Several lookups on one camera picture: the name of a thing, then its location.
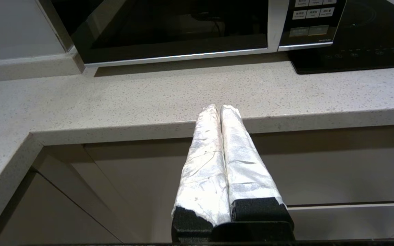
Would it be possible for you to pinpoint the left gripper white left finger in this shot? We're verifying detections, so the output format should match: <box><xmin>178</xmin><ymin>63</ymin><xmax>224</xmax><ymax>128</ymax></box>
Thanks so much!
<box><xmin>171</xmin><ymin>104</ymin><xmax>232</xmax><ymax>244</ymax></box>

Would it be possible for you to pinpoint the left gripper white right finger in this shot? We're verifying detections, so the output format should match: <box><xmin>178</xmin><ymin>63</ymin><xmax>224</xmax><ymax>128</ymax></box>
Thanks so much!
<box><xmin>220</xmin><ymin>105</ymin><xmax>295</xmax><ymax>240</ymax></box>

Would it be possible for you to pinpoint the microwave door with glass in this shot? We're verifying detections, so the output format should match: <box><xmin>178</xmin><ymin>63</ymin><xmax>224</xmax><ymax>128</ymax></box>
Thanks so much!
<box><xmin>38</xmin><ymin>0</ymin><xmax>290</xmax><ymax>68</ymax></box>

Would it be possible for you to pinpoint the silver microwave oven body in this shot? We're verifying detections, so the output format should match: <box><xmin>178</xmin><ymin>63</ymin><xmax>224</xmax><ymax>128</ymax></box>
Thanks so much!
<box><xmin>278</xmin><ymin>0</ymin><xmax>347</xmax><ymax>52</ymax></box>

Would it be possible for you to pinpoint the beige base cabinet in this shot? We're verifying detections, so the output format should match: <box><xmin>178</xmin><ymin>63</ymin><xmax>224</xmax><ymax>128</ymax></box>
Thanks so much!
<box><xmin>0</xmin><ymin>125</ymin><xmax>394</xmax><ymax>244</ymax></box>

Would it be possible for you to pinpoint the black induction cooktop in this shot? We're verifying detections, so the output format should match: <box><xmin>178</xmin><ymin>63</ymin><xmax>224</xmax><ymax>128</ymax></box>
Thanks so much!
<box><xmin>288</xmin><ymin>0</ymin><xmax>394</xmax><ymax>75</ymax></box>

